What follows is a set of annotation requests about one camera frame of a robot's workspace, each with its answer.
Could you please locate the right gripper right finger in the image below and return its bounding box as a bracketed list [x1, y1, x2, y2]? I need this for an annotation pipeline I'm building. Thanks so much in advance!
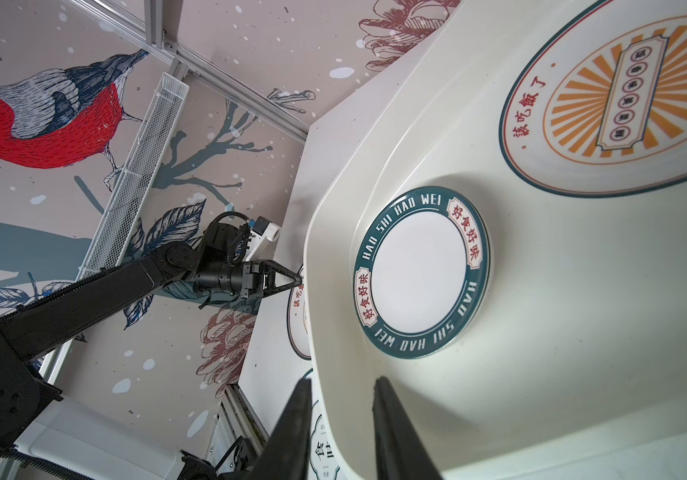
[373, 376, 441, 480]

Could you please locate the green rim plate front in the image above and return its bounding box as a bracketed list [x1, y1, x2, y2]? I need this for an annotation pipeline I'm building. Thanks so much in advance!
[353, 186, 491, 360]

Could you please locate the orange sunburst plate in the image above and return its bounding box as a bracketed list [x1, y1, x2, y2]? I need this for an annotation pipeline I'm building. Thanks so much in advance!
[286, 283, 312, 361]

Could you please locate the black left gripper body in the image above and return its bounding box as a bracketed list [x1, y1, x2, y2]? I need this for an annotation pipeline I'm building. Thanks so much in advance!
[190, 260, 272, 299]

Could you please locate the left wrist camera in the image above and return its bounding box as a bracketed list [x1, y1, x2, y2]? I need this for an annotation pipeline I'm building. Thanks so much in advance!
[244, 216, 282, 261]

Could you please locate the black rim flower plate front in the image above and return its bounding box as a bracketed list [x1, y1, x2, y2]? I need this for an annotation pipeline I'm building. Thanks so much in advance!
[304, 369, 345, 480]

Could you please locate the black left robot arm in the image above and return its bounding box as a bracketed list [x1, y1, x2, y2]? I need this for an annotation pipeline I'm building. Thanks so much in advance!
[0, 242, 302, 479]

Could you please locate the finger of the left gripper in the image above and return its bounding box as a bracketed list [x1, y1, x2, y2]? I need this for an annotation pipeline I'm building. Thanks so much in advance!
[263, 260, 303, 287]

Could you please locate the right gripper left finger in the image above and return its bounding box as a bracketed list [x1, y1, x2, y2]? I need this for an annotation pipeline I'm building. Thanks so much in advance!
[248, 378, 313, 480]

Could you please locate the white plastic bin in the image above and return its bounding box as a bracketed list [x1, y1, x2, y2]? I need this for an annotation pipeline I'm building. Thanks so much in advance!
[304, 1, 687, 479]

